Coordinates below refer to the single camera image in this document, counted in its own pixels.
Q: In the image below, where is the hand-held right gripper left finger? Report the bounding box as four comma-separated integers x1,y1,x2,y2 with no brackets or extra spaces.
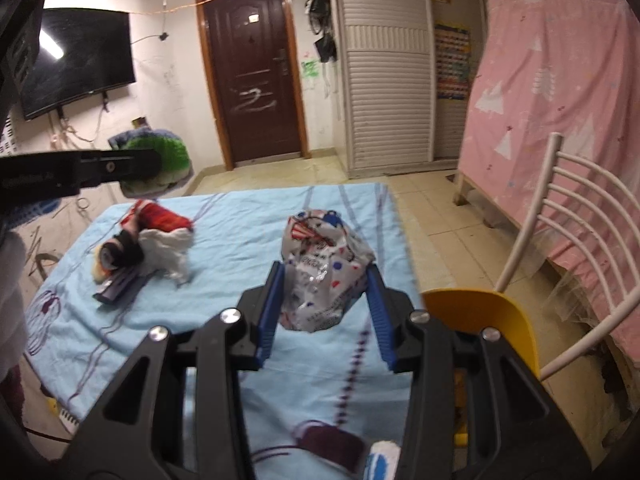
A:
60,260,288,480

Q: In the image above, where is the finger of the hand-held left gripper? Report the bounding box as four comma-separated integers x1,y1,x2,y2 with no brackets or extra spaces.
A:
77,149,162,188

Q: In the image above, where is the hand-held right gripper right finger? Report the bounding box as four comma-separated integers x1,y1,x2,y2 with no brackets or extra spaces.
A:
365,262,593,480

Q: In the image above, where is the printed plastic bag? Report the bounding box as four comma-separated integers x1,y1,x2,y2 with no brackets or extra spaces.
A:
279,208,376,333

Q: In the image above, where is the purple tube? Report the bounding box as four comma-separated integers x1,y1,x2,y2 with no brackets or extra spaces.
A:
94,265,147,305

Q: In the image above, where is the green and blue plush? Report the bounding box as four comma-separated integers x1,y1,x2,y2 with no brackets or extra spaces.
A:
107,127,192,198

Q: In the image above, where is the white perforated basket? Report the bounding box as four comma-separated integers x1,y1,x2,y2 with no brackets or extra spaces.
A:
0,112,21,156

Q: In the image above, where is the red knitted item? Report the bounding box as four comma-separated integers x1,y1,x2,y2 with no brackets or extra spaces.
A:
131,200,194,234

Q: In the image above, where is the light blue tablecloth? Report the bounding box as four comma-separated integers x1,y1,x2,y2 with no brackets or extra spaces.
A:
22,182,426,480

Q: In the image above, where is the black crumpled item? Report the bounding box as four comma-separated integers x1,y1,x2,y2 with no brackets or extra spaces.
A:
96,232,146,270

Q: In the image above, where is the blue and white item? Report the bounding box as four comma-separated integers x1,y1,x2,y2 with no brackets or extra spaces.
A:
362,440,401,480

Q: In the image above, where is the dark brown door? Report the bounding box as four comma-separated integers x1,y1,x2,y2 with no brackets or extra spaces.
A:
196,0,310,171

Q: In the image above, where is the white louvered wardrobe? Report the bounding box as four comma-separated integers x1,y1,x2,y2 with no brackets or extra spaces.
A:
332,0,437,180

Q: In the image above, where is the black hanging bag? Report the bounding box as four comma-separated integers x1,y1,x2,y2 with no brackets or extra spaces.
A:
308,0,332,36
315,35,338,64

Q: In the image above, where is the pink tree-print cloth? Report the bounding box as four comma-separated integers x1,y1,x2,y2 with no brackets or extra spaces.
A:
457,0,640,391

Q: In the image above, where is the colourful chart poster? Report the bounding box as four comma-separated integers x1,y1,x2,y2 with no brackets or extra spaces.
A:
434,22,472,102

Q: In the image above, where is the white wire rack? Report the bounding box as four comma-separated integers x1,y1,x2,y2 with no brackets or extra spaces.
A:
422,132,640,453

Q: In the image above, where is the wall-mounted television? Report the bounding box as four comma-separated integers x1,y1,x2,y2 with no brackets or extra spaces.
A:
20,8,137,121

